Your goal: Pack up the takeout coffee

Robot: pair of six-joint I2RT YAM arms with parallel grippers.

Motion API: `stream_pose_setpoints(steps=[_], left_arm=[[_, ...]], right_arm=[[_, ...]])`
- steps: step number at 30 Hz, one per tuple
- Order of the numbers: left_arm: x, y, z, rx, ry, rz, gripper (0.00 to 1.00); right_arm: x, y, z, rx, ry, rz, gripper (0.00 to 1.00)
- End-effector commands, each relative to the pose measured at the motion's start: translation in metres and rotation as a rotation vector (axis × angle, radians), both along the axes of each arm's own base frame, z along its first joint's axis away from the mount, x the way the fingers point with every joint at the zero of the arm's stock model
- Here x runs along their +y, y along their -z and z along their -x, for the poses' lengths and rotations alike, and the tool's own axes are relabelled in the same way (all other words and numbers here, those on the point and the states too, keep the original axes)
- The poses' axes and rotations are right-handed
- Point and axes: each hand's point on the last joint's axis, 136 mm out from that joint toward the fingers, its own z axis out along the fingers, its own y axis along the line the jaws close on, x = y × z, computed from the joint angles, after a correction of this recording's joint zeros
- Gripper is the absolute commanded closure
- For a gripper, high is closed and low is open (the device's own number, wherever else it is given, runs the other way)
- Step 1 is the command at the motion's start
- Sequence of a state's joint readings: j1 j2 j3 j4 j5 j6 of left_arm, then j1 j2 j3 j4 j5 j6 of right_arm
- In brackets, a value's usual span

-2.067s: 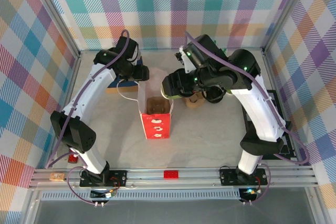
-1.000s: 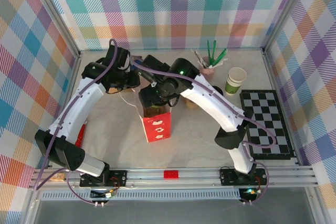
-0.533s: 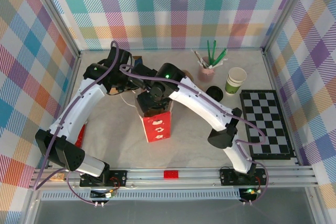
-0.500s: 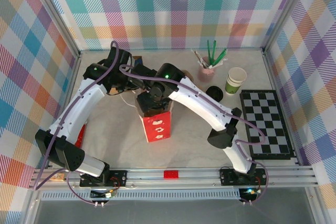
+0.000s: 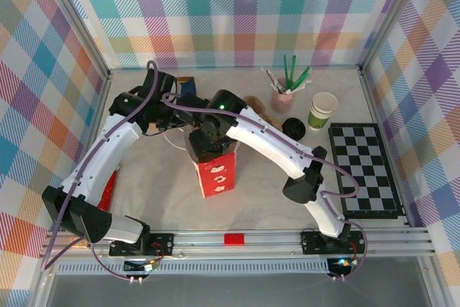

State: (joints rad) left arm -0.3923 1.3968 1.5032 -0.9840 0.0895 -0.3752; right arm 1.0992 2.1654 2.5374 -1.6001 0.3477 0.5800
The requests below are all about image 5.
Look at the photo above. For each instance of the small connector circuit board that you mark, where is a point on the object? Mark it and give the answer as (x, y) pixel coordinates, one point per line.
(149, 266)
(341, 263)

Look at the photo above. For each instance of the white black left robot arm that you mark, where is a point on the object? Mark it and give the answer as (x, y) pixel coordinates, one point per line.
(97, 163)

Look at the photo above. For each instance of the green white paper cup stack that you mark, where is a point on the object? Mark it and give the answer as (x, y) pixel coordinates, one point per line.
(320, 120)

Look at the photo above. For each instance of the yellow cardboard napkin box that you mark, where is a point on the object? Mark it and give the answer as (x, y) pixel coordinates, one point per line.
(185, 79)

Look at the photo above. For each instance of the brown cup carrier stack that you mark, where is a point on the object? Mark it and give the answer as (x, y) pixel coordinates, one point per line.
(253, 100)

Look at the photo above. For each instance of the small red block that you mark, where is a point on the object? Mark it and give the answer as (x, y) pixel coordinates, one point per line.
(234, 239)

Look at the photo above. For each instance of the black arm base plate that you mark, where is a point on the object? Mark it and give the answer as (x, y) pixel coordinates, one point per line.
(312, 246)
(163, 244)

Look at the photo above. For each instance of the black cup lid stack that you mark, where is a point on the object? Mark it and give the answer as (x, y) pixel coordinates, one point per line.
(294, 128)

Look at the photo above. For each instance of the aluminium frame post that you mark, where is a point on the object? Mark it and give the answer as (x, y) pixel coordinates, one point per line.
(76, 21)
(387, 16)

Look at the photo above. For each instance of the blue napkin stack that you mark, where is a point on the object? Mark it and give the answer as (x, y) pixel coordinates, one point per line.
(189, 88)

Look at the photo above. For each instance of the black grey checkerboard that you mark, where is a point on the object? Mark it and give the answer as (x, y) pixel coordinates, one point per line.
(370, 177)

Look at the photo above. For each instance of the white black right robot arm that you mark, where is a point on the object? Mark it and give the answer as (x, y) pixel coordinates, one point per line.
(273, 141)

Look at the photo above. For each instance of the aluminium mounting rail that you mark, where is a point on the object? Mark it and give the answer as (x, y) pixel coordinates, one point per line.
(273, 240)

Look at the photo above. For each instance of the pink stirrer cup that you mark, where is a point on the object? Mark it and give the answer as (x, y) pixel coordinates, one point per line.
(282, 104)

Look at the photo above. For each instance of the wooden stirrer stick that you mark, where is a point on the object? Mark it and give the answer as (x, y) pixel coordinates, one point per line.
(279, 87)

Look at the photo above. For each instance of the red white paper bag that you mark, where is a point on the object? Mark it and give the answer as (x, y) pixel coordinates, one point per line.
(217, 177)

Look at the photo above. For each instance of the red glitter bar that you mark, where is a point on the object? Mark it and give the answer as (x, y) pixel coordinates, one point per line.
(109, 192)

